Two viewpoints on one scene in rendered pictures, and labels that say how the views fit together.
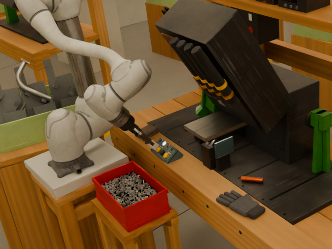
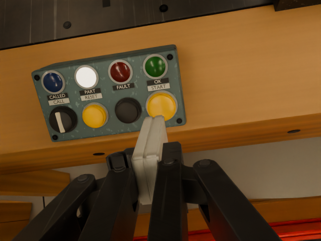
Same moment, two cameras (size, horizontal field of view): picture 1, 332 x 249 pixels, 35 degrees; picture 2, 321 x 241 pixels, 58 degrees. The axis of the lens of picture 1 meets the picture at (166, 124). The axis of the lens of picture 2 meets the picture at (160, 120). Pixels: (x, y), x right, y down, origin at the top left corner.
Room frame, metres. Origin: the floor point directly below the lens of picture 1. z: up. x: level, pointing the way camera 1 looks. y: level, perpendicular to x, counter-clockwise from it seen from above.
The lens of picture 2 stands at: (2.02, 0.09, 1.21)
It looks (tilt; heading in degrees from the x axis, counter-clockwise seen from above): 73 degrees down; 317
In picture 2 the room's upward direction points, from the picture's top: 27 degrees counter-clockwise
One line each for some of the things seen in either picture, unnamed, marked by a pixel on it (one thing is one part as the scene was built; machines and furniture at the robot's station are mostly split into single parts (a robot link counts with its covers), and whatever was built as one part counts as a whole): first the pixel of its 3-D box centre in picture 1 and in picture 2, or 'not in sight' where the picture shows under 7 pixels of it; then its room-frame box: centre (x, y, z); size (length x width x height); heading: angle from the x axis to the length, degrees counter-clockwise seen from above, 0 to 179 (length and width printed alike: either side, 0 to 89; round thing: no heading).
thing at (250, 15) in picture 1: (256, 22); not in sight; (2.31, -0.47, 1.42); 0.17 x 0.12 x 0.15; 27
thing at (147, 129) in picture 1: (146, 132); not in sight; (2.38, 0.10, 0.91); 0.10 x 0.08 x 0.03; 128
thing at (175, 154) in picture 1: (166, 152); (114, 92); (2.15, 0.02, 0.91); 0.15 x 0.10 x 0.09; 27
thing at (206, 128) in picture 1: (231, 119); not in sight; (2.00, -0.28, 1.11); 0.39 x 0.16 x 0.03; 117
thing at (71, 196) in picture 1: (73, 176); not in sight; (2.20, 0.48, 0.83); 0.32 x 0.32 x 0.04; 31
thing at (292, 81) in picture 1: (279, 112); not in sight; (2.09, -0.51, 1.07); 0.30 x 0.18 x 0.34; 27
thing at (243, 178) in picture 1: (252, 179); not in sight; (1.83, -0.32, 0.91); 0.09 x 0.02 x 0.02; 66
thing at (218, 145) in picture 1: (225, 153); not in sight; (1.97, -0.23, 0.97); 0.10 x 0.02 x 0.14; 117
